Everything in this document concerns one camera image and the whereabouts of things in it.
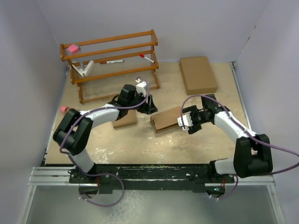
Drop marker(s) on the white eraser brush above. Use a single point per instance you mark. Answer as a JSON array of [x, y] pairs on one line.
[[84, 71]]

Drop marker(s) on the pink eraser block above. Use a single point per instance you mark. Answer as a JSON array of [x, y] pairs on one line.
[[73, 49]]

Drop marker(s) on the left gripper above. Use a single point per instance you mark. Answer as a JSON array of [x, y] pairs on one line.
[[148, 108]]

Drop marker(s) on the small pink capped bottle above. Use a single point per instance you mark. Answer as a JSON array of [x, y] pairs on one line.
[[64, 109]]

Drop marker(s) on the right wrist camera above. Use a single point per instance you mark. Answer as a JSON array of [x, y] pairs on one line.
[[185, 121]]

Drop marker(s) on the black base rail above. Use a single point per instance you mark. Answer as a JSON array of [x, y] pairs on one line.
[[106, 178]]

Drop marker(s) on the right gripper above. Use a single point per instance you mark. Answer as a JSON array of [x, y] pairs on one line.
[[195, 127]]

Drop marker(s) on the wooden rack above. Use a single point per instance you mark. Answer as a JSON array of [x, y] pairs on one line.
[[122, 47]]

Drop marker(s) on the red capped marker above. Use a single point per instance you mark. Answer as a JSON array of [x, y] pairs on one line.
[[150, 60]]

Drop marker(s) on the black capped white marker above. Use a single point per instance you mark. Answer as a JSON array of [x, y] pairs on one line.
[[113, 61]]

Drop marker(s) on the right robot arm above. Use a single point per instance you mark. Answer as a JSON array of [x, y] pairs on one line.
[[252, 156]]

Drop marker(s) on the small closed cardboard box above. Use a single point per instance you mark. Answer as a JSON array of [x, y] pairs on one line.
[[127, 120]]

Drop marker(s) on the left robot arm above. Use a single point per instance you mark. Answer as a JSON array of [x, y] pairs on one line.
[[72, 134]]

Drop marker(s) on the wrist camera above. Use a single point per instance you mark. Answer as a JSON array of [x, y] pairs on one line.
[[185, 121], [141, 87]]

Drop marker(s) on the large closed cardboard box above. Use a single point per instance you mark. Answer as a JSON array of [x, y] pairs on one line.
[[198, 76]]

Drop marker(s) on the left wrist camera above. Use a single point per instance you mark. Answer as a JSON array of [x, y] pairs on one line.
[[141, 87]]

